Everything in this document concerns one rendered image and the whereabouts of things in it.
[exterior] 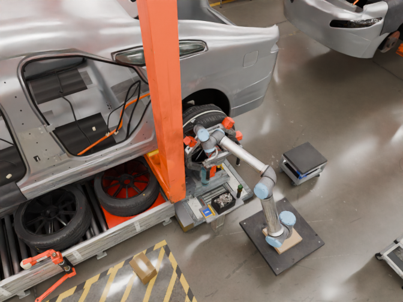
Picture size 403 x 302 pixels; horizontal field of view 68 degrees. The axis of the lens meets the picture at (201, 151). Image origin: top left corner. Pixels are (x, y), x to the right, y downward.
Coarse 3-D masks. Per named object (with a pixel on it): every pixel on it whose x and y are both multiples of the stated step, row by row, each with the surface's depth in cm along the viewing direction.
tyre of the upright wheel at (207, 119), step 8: (208, 104) 290; (192, 112) 280; (200, 112) 280; (208, 112) 280; (216, 112) 285; (184, 120) 279; (200, 120) 273; (208, 120) 273; (216, 120) 278; (184, 128) 277; (232, 128) 299; (184, 136) 274; (192, 136) 275; (184, 144) 277; (184, 152) 286; (184, 160) 295
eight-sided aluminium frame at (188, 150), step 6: (216, 126) 277; (222, 126) 276; (210, 132) 271; (228, 132) 286; (234, 132) 291; (198, 138) 275; (198, 144) 274; (186, 150) 277; (192, 150) 276; (222, 150) 314; (186, 156) 285; (186, 162) 292; (192, 162) 300; (192, 168) 297; (198, 168) 303
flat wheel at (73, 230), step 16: (48, 192) 303; (64, 192) 303; (80, 192) 301; (32, 208) 298; (48, 208) 293; (80, 208) 289; (16, 224) 278; (32, 224) 299; (64, 224) 281; (80, 224) 283; (32, 240) 268; (48, 240) 269; (64, 240) 275
